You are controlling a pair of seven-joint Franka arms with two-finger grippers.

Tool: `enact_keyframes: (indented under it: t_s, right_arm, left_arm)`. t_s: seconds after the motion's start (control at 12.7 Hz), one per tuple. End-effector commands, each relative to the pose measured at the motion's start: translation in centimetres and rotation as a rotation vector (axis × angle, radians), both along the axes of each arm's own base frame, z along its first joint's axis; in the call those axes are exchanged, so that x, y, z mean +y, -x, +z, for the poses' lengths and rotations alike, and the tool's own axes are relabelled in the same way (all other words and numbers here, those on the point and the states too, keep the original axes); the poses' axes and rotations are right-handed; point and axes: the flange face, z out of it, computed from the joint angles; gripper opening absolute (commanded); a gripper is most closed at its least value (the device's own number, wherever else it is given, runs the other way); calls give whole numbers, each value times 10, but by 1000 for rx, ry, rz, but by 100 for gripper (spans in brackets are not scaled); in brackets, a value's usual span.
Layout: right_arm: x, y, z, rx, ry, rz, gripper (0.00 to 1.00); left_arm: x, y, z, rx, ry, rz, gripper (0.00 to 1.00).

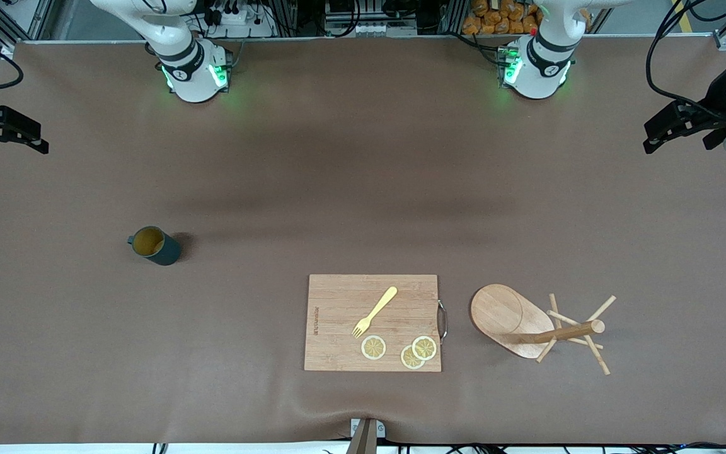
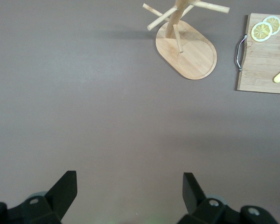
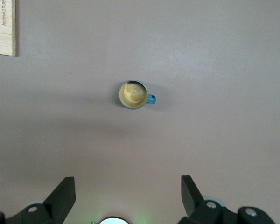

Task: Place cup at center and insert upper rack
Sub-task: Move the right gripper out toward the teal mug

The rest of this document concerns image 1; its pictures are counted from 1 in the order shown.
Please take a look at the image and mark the orange snack bags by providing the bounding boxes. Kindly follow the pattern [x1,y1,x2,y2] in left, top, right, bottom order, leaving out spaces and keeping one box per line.
[462,0,541,36]

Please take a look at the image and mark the white connector strip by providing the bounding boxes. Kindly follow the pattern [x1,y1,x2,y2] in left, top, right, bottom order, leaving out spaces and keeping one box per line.
[349,21,418,37]

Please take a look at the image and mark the teal cup with yellow inside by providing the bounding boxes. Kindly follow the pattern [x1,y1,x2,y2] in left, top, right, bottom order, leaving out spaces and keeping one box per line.
[127,226,183,267]

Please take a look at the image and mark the white power strip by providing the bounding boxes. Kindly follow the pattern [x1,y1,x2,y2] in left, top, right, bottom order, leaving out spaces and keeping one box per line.
[209,5,263,26]

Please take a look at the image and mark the wooden mug rack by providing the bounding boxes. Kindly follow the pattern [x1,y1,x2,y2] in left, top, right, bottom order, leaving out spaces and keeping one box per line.
[470,284,617,376]

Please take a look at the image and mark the wooden cutting board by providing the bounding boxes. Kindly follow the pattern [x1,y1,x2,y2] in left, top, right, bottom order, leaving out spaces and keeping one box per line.
[304,274,449,373]

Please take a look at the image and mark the lemon slice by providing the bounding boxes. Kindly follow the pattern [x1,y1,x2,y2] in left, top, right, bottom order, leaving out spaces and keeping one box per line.
[400,344,426,370]
[361,335,387,361]
[412,335,438,361]

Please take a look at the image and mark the brown table cover sheet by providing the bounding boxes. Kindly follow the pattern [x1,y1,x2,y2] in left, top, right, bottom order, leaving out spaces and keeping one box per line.
[0,36,726,446]

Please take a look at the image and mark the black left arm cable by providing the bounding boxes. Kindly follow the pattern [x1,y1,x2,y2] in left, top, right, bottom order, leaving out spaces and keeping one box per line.
[645,0,726,120]

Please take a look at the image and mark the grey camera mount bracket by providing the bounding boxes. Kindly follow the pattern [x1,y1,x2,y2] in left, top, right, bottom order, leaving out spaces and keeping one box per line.
[345,417,386,454]

